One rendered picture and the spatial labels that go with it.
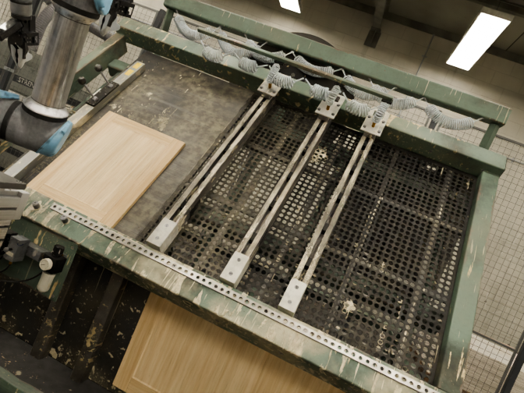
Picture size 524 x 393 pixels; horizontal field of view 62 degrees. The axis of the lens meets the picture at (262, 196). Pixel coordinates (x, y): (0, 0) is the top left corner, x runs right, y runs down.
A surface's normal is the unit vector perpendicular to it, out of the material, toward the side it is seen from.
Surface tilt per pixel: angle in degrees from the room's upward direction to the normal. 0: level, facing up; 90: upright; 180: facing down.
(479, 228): 51
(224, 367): 90
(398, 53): 90
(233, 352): 90
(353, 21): 90
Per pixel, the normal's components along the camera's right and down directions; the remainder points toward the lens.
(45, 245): -0.21, -0.04
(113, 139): 0.08, -0.61
